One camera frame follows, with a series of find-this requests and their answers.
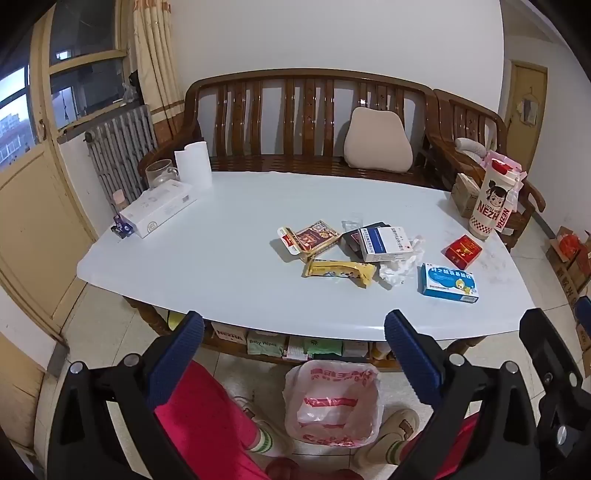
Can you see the grey cloth on hanger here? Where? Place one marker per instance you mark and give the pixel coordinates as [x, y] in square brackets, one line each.
[528, 110]

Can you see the wooden armchair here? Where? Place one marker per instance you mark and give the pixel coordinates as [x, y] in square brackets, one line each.
[461, 99]

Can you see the person's right shoe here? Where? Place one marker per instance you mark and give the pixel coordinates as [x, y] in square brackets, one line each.
[392, 429]

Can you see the white long box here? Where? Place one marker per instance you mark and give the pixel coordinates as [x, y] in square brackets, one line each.
[356, 350]

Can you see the clear plastic wrapper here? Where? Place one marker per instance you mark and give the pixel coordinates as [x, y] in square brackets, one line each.
[353, 221]

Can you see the grey radiator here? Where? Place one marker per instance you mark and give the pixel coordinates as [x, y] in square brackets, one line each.
[120, 147]

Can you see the dark red snack packet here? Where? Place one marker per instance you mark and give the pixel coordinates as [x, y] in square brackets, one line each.
[318, 237]

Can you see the bin with plastic bag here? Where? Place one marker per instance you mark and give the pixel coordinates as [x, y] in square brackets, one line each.
[332, 410]

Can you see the red plastic bag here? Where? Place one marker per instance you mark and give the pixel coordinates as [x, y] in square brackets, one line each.
[568, 245]

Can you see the yellow door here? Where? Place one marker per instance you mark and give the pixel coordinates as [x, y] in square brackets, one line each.
[531, 138]

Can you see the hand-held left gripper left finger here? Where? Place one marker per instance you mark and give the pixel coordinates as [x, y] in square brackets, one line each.
[178, 357]

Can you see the white red small packet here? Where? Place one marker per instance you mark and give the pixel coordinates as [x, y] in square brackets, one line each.
[288, 240]

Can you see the person's right leg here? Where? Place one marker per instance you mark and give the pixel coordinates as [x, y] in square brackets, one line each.
[466, 429]

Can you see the white tissue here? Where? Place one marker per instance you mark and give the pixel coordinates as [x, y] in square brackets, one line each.
[397, 272]

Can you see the yellow snack wrapper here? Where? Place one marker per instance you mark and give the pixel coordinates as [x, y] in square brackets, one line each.
[339, 270]

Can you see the grey roll pillow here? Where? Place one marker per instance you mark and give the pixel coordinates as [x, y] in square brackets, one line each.
[471, 146]

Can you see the light green wipes pack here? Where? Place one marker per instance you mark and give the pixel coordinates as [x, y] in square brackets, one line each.
[267, 345]

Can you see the person's left shoe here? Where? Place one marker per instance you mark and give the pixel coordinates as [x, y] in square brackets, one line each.
[272, 429]

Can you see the small purple object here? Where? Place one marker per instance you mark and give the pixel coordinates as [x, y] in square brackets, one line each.
[122, 227]

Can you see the white cartoon print bottle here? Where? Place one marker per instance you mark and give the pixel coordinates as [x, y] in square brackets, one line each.
[485, 217]

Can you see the small brown cardboard box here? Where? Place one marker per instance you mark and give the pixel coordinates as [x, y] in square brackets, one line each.
[463, 196]

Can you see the black small box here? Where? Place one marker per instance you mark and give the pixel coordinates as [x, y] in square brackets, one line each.
[353, 240]

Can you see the clear glass cup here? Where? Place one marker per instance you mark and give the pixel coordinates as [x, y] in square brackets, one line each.
[159, 175]

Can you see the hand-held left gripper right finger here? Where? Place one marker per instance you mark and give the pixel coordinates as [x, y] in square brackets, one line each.
[411, 357]

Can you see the white tissue box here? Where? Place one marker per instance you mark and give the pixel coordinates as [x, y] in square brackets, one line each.
[157, 210]

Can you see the white blue medicine box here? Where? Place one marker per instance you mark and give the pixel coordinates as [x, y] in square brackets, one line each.
[385, 244]

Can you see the green flat pack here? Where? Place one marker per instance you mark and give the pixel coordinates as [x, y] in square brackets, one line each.
[325, 348]

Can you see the yellow jar white lid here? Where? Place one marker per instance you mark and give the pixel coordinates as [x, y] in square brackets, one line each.
[383, 351]

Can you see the small pink bottle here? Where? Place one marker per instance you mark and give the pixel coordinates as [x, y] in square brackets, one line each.
[119, 201]

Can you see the pink white box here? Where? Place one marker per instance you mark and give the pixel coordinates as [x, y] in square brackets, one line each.
[228, 336]

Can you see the red cigarette pack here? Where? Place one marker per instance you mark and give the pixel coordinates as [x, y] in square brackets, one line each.
[461, 251]

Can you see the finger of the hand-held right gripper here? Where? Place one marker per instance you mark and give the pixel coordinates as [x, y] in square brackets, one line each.
[554, 360]

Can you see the white paper towel roll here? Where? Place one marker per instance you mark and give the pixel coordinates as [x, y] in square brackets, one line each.
[196, 166]

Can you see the beige curtain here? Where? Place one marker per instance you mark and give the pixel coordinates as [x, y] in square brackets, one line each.
[157, 69]

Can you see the white flat pack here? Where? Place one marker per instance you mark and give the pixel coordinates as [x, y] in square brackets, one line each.
[295, 348]

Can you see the person's shoe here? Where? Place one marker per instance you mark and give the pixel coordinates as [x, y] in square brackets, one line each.
[272, 429]
[392, 429]

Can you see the wooden sofa bench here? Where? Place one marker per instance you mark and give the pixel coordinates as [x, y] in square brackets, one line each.
[300, 74]

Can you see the beige cushion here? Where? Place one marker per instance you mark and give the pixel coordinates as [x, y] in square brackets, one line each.
[376, 143]

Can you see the pile of cardboard boxes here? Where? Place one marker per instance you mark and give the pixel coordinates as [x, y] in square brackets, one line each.
[570, 277]

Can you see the yellow framed window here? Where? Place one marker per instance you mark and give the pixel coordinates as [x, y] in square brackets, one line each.
[78, 37]

